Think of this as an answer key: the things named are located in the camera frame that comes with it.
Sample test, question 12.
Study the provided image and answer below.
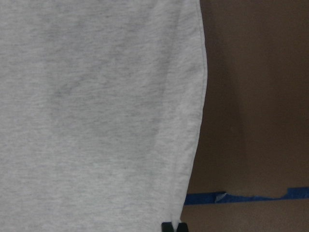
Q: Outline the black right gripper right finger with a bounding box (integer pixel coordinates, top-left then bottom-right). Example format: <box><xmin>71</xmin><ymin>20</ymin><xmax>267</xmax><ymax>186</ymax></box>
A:
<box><xmin>176</xmin><ymin>222</ymin><xmax>189</xmax><ymax>232</ymax></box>

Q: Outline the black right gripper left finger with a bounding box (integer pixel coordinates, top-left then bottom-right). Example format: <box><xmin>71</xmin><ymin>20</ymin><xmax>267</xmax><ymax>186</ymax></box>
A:
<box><xmin>161</xmin><ymin>222</ymin><xmax>174</xmax><ymax>232</ymax></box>

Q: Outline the grey cartoon print t-shirt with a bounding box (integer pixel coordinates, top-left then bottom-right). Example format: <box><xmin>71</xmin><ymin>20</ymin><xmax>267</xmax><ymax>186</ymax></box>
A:
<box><xmin>0</xmin><ymin>0</ymin><xmax>207</xmax><ymax>232</ymax></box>

